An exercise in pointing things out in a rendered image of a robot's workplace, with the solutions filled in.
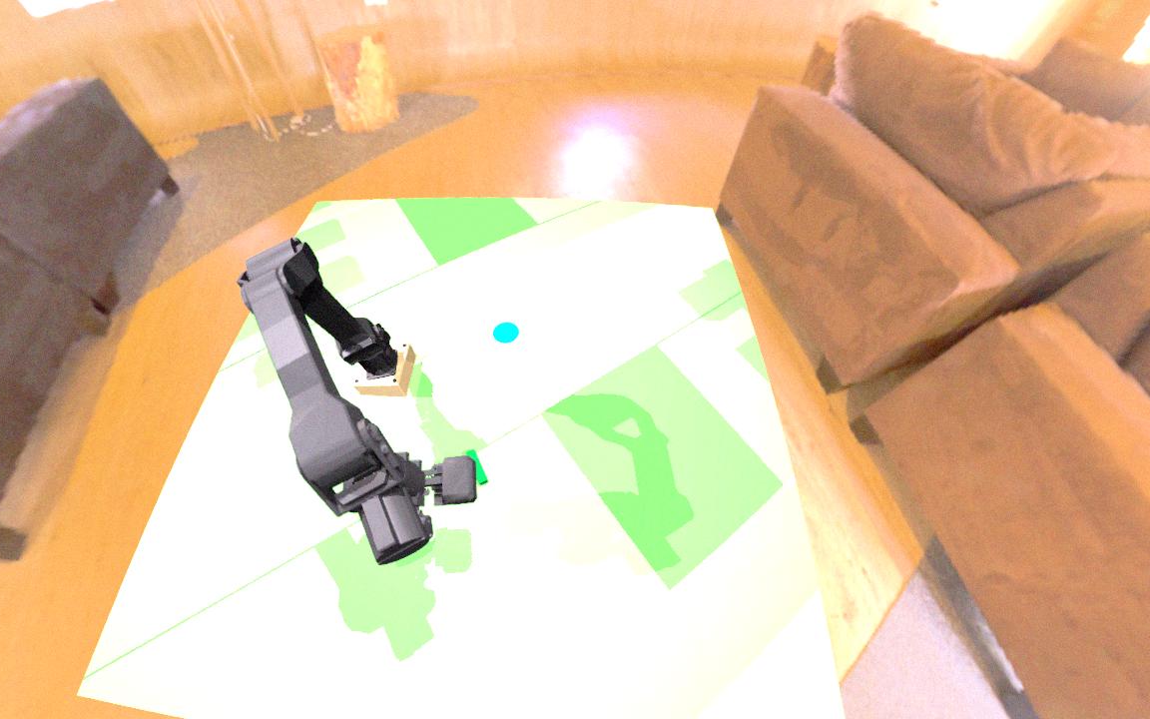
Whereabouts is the cyan circle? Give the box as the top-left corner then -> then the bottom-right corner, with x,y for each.
493,322 -> 519,344

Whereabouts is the green rectangular post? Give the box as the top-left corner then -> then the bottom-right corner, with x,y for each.
466,449 -> 489,485

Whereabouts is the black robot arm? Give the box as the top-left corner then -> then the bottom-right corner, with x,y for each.
236,237 -> 434,565

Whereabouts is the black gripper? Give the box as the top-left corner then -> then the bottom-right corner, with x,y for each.
396,450 -> 477,507

